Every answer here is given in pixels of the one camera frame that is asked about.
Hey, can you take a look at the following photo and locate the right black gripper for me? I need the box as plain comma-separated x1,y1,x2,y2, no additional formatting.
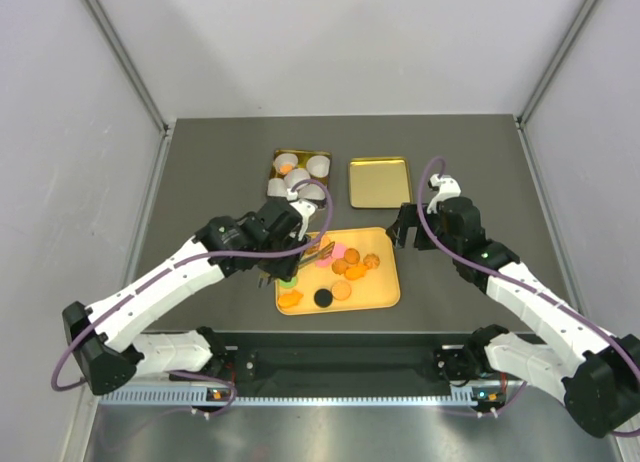
387,202,462,257

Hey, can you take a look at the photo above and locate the orange fish cookie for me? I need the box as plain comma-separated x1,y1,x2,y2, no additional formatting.
277,290,304,309
344,264,369,281

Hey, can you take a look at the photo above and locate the orange flower cookie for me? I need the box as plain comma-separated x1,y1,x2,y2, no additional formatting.
278,164,294,175

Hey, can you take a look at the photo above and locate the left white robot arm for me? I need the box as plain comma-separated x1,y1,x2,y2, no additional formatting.
62,198,318,396

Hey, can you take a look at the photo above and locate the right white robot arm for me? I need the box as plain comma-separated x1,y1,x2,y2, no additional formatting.
387,175,639,438

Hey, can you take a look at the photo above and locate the pink sandwich cookie lower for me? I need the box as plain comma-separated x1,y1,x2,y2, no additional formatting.
315,257,332,268

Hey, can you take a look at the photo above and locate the pink sandwich cookie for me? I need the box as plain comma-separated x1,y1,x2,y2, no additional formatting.
331,243,347,259
315,257,332,268

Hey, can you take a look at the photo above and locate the tan biscuit top right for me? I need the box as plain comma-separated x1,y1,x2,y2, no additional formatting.
319,235,332,251

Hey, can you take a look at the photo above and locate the tan biscuit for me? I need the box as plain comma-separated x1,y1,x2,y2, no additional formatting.
319,235,332,251
331,280,352,301

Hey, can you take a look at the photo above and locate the pink sandwich cookie upper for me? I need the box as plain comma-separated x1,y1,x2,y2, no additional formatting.
331,243,347,259

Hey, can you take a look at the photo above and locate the brown chip cookie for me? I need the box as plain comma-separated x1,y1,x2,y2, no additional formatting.
343,248,360,265

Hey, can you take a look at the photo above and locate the orange swirl cookie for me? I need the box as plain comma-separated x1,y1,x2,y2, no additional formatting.
362,253,381,270

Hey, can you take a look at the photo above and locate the tan biscuit lower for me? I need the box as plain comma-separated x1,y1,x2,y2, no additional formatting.
331,280,352,301

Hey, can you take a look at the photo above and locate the green sandwich cookie lower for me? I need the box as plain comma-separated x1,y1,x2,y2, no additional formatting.
278,277,298,290

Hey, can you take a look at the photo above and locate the yellow cookie tray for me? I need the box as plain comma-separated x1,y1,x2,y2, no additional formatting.
275,227,401,316

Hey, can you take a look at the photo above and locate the black sandwich cookie lower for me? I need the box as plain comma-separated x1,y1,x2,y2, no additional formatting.
313,288,333,308

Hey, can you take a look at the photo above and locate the gold tin lid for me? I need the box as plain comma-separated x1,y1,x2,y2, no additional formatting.
348,157,413,209

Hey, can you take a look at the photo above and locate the white paper cup bottom right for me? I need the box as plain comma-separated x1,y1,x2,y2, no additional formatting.
299,184,326,201

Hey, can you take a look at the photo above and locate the white paper cup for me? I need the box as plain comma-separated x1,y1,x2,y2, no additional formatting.
273,152,298,176
305,155,331,179
267,178,291,199
283,168,310,190
299,184,326,201

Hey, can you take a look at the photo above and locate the white paper cup bottom left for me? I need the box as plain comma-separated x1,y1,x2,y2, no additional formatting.
267,178,291,199

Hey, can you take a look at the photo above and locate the square cookie tin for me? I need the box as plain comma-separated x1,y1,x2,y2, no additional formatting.
266,149,332,209

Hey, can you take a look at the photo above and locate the white paper cup centre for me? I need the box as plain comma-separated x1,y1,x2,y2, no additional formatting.
283,168,310,190

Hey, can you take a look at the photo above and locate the white paper cup top right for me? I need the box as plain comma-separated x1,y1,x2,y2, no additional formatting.
305,155,331,179

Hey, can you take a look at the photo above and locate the white paper cup top left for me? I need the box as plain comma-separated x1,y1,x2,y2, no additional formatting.
273,152,298,176

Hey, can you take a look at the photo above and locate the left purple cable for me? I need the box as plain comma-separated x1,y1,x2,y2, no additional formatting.
49,179,336,393

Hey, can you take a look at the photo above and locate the purple cable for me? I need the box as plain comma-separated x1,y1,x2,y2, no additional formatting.
49,179,336,393
418,154,640,439

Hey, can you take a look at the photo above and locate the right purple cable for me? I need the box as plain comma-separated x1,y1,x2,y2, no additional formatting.
418,154,640,439

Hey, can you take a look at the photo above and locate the grey cable duct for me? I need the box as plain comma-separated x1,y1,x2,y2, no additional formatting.
99,384,506,408

